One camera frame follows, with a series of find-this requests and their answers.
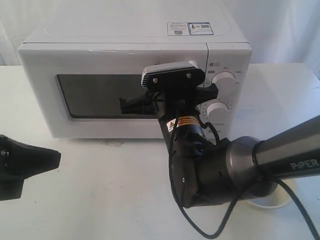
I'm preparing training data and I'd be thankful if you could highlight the lower white control knob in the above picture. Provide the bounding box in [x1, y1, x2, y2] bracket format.
[206, 102, 229, 122]

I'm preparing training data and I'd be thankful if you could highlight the white microwave body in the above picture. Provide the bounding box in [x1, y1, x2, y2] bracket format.
[22, 0, 252, 138]

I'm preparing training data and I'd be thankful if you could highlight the beige bowl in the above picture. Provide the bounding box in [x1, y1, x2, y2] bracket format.
[245, 181, 293, 210]

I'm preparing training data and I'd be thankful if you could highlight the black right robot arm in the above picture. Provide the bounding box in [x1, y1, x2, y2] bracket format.
[119, 84, 320, 209]

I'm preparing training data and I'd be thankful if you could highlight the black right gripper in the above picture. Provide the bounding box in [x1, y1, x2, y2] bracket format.
[119, 83, 219, 150]

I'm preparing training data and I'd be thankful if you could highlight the clear tape patch on table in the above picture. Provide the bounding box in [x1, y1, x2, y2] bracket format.
[102, 139, 124, 148]

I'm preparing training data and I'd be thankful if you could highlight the blue white warning sticker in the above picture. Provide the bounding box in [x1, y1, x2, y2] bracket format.
[167, 22, 214, 36]

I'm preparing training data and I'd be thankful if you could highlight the white control knob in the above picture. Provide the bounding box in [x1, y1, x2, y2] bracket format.
[211, 71, 237, 96]
[206, 102, 229, 122]

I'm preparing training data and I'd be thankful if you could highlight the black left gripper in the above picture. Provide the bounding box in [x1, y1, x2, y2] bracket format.
[0, 134, 61, 200]

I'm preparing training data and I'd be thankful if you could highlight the white microwave door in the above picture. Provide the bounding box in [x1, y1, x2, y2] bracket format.
[17, 43, 208, 139]

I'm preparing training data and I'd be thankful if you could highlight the upper white control knob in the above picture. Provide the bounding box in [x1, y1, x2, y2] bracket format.
[211, 71, 237, 96]

